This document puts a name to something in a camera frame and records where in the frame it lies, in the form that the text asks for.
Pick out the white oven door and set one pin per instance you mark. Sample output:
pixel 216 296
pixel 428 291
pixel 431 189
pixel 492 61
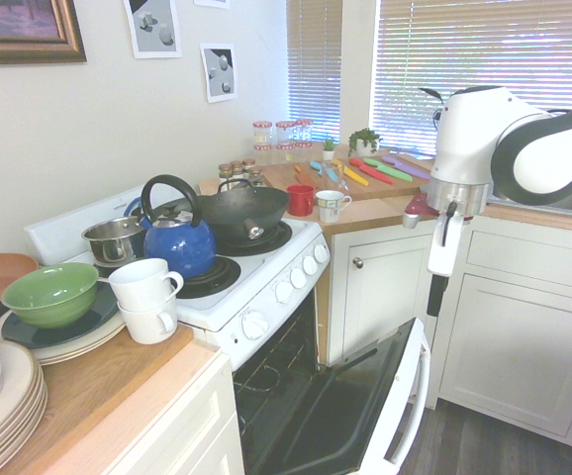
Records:
pixel 345 410

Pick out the red knife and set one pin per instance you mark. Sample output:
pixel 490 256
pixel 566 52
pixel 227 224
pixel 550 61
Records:
pixel 371 170

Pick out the wide window blind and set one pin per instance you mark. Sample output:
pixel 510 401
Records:
pixel 489 44

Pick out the wooden cutting board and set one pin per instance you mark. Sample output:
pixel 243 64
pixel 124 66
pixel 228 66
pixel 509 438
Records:
pixel 380 187

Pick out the white cabinet under plates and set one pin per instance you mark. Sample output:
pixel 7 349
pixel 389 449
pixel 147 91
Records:
pixel 182 425

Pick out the small potted succulent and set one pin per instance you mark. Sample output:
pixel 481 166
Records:
pixel 328 148

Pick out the leafy plant white pot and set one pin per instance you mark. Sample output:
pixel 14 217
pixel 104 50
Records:
pixel 365 142

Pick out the framed painting gold frame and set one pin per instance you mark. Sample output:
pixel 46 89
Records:
pixel 70 39

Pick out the patterned white mug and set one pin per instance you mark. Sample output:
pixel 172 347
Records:
pixel 329 205

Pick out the narrow window blind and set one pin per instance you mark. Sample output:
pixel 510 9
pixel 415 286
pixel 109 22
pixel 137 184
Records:
pixel 314 64

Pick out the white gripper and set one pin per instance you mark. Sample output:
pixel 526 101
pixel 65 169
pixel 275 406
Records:
pixel 443 257

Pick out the black wok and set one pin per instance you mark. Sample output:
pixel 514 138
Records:
pixel 246 208

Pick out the red mug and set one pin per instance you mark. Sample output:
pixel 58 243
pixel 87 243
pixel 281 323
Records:
pixel 299 200

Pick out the cream plates under bowl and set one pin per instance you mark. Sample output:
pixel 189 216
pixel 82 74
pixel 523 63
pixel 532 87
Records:
pixel 88 349

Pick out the small spice jar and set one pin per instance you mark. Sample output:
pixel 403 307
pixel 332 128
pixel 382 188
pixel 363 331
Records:
pixel 225 172
pixel 237 168
pixel 255 173

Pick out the small grey shapes print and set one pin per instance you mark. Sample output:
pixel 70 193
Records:
pixel 219 73

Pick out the yellow knife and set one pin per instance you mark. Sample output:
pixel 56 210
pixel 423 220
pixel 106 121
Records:
pixel 351 174

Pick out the green knife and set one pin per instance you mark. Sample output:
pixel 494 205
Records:
pixel 390 169

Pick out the light blue knife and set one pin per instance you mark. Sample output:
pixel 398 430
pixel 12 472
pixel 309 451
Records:
pixel 316 167

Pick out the green bowl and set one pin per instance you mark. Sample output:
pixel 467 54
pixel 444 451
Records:
pixel 51 299

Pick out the red clamp grey knob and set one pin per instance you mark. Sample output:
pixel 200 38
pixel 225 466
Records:
pixel 417 208

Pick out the dark blue plate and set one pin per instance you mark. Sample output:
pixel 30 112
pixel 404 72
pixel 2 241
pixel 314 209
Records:
pixel 93 321

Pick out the white sink cabinet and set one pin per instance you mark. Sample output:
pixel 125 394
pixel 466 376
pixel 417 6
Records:
pixel 513 336

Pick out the glass jar red lid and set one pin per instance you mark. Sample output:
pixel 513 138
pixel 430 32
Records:
pixel 262 133
pixel 285 133
pixel 304 131
pixel 262 155
pixel 284 154
pixel 303 152

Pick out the white stove knob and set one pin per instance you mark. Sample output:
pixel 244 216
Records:
pixel 283 292
pixel 311 265
pixel 298 278
pixel 255 326
pixel 321 254

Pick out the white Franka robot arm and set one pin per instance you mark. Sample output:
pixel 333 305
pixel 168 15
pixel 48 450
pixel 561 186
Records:
pixel 464 143

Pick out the tall stack cream plates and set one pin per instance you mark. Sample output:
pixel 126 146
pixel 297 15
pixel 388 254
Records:
pixel 4 420

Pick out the purple knife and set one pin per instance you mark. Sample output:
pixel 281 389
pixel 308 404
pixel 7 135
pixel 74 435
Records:
pixel 406 167

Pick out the stainless steel pot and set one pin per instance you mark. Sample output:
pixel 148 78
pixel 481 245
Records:
pixel 113 240

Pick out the white electric stove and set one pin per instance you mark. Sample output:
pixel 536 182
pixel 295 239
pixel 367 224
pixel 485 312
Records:
pixel 246 277

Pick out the white cabinet door with knob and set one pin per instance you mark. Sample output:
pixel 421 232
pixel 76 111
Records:
pixel 390 292

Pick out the metal cabinet knob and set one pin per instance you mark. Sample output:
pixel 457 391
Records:
pixel 358 262

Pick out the metal oven rack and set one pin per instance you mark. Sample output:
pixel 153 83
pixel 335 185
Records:
pixel 271 356

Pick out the paper print edge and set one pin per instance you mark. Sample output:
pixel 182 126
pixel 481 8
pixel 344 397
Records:
pixel 212 3

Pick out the teal knife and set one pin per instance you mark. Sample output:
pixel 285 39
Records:
pixel 332 173

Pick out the large grey shapes print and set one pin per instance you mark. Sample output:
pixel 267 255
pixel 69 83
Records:
pixel 155 25

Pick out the orange knife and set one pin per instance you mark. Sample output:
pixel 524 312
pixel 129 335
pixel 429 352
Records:
pixel 301 174

